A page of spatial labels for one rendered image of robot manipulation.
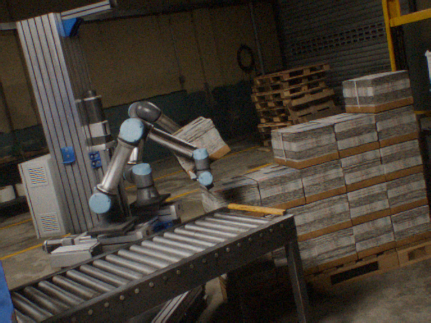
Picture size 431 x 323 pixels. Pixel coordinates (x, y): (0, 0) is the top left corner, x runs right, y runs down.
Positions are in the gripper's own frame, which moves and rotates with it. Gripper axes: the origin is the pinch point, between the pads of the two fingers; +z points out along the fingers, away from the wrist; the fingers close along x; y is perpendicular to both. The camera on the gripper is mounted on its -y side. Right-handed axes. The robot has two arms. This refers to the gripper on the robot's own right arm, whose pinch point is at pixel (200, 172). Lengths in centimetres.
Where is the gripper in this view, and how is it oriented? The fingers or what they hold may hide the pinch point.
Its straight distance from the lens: 321.1
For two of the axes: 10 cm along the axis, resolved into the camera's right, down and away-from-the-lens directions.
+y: -5.3, -8.2, -1.9
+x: -8.3, 5.5, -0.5
